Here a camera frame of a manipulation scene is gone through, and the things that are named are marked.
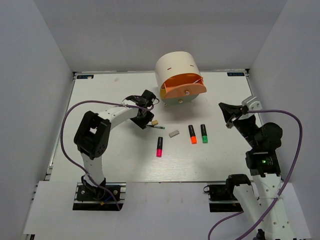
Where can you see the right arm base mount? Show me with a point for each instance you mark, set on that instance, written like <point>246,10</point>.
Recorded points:
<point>221,197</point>

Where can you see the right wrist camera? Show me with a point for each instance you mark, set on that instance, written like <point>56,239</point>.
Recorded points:
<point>252,103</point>

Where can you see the green clear pen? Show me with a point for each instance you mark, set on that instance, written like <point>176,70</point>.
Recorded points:
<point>156,127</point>

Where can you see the blue table label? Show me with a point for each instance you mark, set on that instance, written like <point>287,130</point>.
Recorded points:
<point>235,74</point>
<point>86,76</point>

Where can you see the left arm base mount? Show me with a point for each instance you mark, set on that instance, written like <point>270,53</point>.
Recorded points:
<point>84,200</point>

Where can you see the grey white eraser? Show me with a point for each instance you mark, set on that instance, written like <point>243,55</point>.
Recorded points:
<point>174,133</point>

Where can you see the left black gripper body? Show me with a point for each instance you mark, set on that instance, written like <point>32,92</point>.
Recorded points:
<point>141,120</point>

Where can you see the green highlighter marker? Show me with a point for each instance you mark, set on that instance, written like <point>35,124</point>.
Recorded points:
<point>204,135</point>

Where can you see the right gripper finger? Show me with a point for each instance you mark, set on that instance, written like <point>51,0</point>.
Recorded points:
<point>232,122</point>
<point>230,111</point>

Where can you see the yellow middle drawer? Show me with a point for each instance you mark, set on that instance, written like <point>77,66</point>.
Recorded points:
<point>162,93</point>

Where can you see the pink highlighter marker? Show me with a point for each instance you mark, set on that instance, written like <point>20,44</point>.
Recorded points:
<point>159,148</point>

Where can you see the cream cylindrical drawer organizer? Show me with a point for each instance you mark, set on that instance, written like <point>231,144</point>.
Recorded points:
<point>174,63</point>

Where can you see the left blue table label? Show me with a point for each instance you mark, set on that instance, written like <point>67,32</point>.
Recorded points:
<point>86,76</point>

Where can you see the orange highlighter marker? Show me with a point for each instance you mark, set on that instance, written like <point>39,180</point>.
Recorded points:
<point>192,134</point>

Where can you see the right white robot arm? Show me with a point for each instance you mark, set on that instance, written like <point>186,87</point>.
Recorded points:
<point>261,198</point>

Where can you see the right blue table label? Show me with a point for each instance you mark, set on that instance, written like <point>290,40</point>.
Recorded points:
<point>235,74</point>

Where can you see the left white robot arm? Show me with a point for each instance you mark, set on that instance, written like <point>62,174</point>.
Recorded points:
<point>92,135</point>

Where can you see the orange top drawer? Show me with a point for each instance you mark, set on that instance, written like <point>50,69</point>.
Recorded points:
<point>183,84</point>

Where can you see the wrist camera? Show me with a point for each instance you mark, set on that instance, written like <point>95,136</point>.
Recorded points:
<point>136,99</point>
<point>252,103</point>

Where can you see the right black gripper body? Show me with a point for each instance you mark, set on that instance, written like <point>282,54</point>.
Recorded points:
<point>247,127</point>

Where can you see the small tan eraser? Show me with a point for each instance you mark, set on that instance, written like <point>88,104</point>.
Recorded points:
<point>155,122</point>

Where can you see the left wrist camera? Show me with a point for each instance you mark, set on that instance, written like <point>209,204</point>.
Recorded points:
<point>136,99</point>

